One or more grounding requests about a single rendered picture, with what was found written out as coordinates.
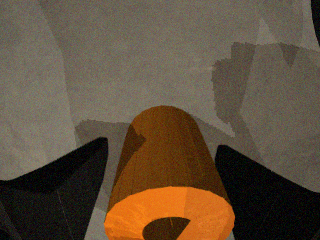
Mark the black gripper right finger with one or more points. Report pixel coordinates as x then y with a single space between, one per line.
267 206

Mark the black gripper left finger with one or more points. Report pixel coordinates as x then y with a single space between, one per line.
55 202

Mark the orange knob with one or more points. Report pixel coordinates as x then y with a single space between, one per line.
166 185

